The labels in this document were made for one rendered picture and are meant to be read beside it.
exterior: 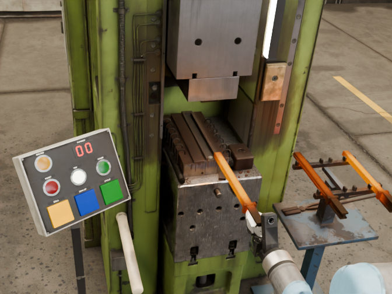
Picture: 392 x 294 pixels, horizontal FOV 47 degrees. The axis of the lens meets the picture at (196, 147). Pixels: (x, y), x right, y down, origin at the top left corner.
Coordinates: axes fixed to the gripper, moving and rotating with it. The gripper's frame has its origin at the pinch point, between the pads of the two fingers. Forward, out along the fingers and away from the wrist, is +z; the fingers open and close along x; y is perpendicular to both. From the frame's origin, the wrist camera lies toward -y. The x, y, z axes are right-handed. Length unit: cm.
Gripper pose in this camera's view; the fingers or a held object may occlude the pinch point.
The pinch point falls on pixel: (251, 210)
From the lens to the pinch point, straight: 154.8
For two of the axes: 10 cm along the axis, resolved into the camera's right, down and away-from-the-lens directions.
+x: 9.6, -0.9, 2.7
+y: -0.8, 8.3, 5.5
